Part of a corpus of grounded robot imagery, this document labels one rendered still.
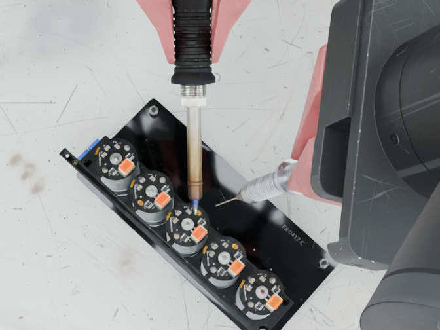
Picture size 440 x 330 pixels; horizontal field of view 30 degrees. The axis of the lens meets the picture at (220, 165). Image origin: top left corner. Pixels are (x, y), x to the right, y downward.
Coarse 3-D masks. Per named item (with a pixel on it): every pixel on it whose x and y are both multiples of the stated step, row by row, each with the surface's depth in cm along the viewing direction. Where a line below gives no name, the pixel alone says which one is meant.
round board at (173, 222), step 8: (176, 208) 46; (184, 208) 46; (192, 208) 46; (200, 208) 47; (168, 216) 46; (176, 216) 46; (184, 216) 46; (192, 216) 46; (200, 216) 46; (168, 224) 46; (176, 224) 46; (200, 224) 46; (208, 224) 46; (168, 232) 46; (176, 232) 46; (184, 232) 46; (176, 240) 46; (184, 240) 46; (192, 240) 46; (200, 240) 46
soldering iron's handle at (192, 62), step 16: (176, 0) 44; (192, 0) 43; (208, 0) 44; (176, 16) 44; (192, 16) 44; (208, 16) 44; (176, 32) 44; (192, 32) 44; (208, 32) 44; (176, 48) 44; (192, 48) 44; (208, 48) 44; (176, 64) 44; (192, 64) 44; (208, 64) 44; (176, 80) 44; (192, 80) 44; (208, 80) 44
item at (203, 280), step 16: (96, 176) 47; (112, 192) 46; (128, 208) 46; (144, 224) 46; (160, 240) 46; (176, 256) 46; (192, 272) 46; (208, 288) 45; (224, 304) 45; (240, 320) 45
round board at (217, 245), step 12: (216, 240) 46; (228, 240) 46; (204, 252) 46; (216, 252) 46; (228, 252) 46; (240, 252) 46; (204, 264) 46; (216, 264) 46; (216, 276) 46; (228, 276) 46
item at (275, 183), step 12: (276, 168) 36; (288, 168) 35; (252, 180) 39; (264, 180) 38; (276, 180) 36; (252, 192) 39; (264, 192) 38; (276, 192) 37; (288, 192) 36; (300, 192) 36
